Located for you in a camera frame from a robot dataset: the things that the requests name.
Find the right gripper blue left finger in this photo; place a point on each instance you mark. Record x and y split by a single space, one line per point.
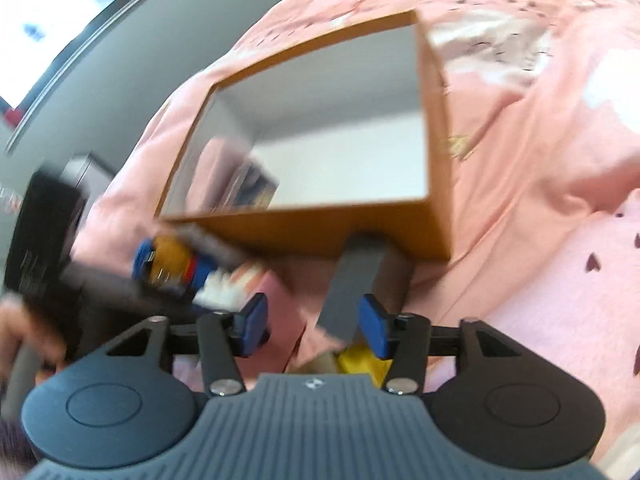
224 338

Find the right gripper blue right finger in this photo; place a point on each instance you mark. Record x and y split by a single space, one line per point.
402 339

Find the yellow tape measure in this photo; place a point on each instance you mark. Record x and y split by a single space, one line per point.
358 359

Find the grey rectangular box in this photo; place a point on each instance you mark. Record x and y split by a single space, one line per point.
369 265

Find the blue yellow plush toy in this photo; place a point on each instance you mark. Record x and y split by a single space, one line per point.
167 264

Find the person's left hand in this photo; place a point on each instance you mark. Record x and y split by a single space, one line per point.
19 326

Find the pink plush toy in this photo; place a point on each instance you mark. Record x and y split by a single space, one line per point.
216 166

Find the orange cardboard box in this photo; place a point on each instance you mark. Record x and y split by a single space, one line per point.
352 125

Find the window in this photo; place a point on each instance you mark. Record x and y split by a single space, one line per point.
38 37

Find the pink printed bed quilt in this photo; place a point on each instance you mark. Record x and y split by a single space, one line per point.
544 131

